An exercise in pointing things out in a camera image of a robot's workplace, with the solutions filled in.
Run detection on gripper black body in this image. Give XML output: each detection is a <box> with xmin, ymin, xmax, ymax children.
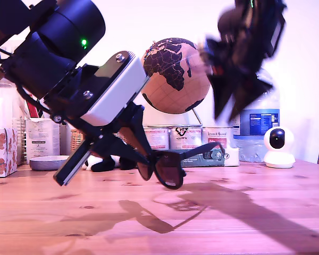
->
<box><xmin>53</xmin><ymin>103</ymin><xmax>135</xmax><ymax>187</ymax></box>

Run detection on black sunglasses with sticker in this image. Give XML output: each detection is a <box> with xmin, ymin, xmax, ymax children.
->
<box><xmin>136</xmin><ymin>142</ymin><xmax>226</xmax><ymax>191</ymax></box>

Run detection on panda plush toy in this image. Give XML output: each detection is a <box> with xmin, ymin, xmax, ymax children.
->
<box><xmin>83</xmin><ymin>155</ymin><xmax>138</xmax><ymax>173</ymax></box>

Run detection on grey shallow bowl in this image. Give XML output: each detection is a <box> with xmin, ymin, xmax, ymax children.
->
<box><xmin>29</xmin><ymin>155</ymin><xmax>70</xmax><ymax>172</ymax></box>

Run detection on silver tin can framed label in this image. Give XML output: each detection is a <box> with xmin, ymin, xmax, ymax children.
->
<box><xmin>142</xmin><ymin>127</ymin><xmax>170</xmax><ymax>151</ymax></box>

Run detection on large clear water bottle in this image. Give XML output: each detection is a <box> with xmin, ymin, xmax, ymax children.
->
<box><xmin>230</xmin><ymin>67</ymin><xmax>280</xmax><ymax>163</ymax></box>

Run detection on white carton pen holder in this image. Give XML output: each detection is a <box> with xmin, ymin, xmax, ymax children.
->
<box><xmin>24</xmin><ymin>118</ymin><xmax>61</xmax><ymax>165</ymax></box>

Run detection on silver tin can red label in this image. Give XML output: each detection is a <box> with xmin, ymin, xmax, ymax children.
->
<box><xmin>200</xmin><ymin>126</ymin><xmax>234</xmax><ymax>150</ymax></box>

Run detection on silver tin can black logo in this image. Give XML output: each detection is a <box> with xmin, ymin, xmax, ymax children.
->
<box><xmin>169</xmin><ymin>126</ymin><xmax>202</xmax><ymax>150</ymax></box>

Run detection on cork globe on metal stand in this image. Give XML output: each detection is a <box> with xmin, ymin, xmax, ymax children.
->
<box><xmin>140</xmin><ymin>38</ymin><xmax>212</xmax><ymax>128</ymax></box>

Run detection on red and white packet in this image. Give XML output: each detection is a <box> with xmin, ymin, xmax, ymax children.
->
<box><xmin>23</xmin><ymin>99</ymin><xmax>40</xmax><ymax>119</ymax></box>

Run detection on gingerbread print tissue box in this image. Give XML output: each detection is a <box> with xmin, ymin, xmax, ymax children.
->
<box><xmin>0</xmin><ymin>127</ymin><xmax>18</xmax><ymax>179</ymax></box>

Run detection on green and white can tray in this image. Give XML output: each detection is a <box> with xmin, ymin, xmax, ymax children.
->
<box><xmin>180</xmin><ymin>147</ymin><xmax>240</xmax><ymax>168</ymax></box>

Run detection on clear plastic lidded container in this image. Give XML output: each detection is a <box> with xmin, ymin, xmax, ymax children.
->
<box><xmin>0</xmin><ymin>69</ymin><xmax>26</xmax><ymax>167</ymax></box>

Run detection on arm pale camera box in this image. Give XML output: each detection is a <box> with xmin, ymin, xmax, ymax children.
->
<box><xmin>44</xmin><ymin>50</ymin><xmax>150</xmax><ymax>126</ymax></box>

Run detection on metal wire rack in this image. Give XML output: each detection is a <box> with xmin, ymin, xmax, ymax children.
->
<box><xmin>16</xmin><ymin>116</ymin><xmax>27</xmax><ymax>165</ymax></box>

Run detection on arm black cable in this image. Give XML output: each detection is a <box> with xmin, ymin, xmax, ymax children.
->
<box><xmin>15</xmin><ymin>84</ymin><xmax>54</xmax><ymax>119</ymax></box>

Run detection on small white round camera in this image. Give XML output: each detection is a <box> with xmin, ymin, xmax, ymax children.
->
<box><xmin>262</xmin><ymin>126</ymin><xmax>295</xmax><ymax>169</ymax></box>

